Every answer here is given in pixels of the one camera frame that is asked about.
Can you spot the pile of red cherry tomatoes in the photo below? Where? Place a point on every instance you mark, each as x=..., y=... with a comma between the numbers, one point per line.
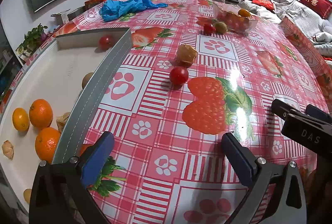
x=233, y=21

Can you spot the white tray with grey rim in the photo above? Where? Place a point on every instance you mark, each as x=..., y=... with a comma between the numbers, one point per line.
x=51, y=76

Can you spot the red cherry tomato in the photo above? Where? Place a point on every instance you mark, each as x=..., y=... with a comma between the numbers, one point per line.
x=209, y=28
x=105, y=41
x=179, y=74

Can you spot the dark shelf unit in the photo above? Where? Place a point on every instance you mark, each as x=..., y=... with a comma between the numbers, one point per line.
x=7, y=65

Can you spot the small wrinkled tan fruit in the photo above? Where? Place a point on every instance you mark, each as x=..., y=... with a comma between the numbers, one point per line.
x=7, y=150

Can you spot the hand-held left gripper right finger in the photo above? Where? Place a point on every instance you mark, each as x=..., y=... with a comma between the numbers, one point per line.
x=238, y=159

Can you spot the smooth yellow-brown round fruit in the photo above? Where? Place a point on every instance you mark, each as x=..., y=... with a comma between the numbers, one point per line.
x=27, y=195

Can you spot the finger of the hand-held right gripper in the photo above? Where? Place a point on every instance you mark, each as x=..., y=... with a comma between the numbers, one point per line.
x=319, y=114
x=281, y=108

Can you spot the red embroidered pillow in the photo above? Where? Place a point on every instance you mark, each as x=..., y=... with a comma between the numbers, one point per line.
x=315, y=3

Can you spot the brown kiwi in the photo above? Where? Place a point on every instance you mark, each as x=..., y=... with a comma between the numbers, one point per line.
x=221, y=26
x=87, y=80

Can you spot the white open carton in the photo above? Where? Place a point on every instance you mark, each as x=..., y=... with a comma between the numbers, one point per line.
x=61, y=16

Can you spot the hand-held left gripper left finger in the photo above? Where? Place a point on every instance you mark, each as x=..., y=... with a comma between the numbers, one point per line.
x=96, y=161

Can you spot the white duvet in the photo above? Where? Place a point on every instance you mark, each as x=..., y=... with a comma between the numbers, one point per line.
x=323, y=39

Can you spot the grey striped quilt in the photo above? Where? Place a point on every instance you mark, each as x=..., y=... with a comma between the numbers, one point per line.
x=293, y=11

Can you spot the small orange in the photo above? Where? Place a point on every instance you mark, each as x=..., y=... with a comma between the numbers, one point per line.
x=244, y=13

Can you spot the pile of blue disposable gloves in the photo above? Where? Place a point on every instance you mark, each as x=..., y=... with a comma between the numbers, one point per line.
x=122, y=7

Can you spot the green potted plant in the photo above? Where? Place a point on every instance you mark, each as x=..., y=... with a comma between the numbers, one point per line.
x=32, y=37

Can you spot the clear glass bowl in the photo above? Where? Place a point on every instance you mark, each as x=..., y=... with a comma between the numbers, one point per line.
x=225, y=8

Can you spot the red strawberry print tablecloth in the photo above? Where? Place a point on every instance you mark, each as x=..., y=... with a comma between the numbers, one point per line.
x=181, y=141

